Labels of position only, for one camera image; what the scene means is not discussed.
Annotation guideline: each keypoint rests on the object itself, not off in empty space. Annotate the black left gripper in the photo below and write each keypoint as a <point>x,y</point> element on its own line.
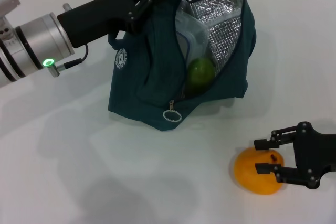
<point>99,19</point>

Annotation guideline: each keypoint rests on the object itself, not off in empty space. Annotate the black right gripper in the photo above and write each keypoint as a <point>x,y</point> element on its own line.
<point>315,153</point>

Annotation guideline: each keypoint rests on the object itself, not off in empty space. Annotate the orange pear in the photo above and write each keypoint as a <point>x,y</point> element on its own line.
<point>252,174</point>

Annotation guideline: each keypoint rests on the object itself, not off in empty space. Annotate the clear plastic food container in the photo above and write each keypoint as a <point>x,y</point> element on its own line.
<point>193,37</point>

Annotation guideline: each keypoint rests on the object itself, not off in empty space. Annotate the dark teal insulated lunch bag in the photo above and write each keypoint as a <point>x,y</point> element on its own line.
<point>147,77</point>

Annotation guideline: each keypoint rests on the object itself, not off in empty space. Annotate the green cucumber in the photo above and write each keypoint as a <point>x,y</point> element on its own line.
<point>200,75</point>

